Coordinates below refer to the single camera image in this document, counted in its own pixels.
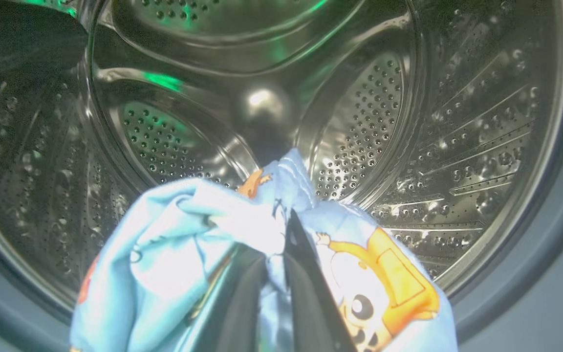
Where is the blue cartoon print garment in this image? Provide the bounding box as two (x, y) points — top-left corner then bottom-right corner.
(70, 148), (458, 352)

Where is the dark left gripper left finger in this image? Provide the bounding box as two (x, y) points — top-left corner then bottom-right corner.
(184, 244), (267, 352)

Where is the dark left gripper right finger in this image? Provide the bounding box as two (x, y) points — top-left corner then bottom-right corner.
(284, 209), (358, 352)

